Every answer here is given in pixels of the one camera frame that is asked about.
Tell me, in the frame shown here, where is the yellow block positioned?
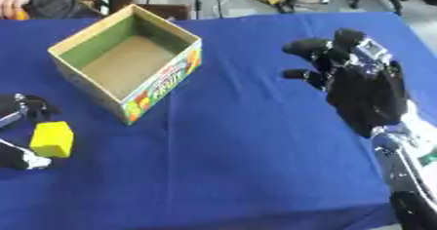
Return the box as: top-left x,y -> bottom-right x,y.
28,121 -> 75,159

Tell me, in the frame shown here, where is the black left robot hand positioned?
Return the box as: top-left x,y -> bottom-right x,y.
0,93 -> 61,172

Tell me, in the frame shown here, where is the orange object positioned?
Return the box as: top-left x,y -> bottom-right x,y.
12,10 -> 31,21

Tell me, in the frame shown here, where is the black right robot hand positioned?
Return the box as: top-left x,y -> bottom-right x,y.
280,27 -> 412,138

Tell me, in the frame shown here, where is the brown wooden chair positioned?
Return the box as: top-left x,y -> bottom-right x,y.
78,0 -> 191,21

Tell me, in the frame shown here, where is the person's hand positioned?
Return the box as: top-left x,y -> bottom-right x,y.
0,0 -> 33,19

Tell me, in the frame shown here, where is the open cardboard box green inside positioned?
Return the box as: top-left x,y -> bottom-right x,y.
46,3 -> 205,127

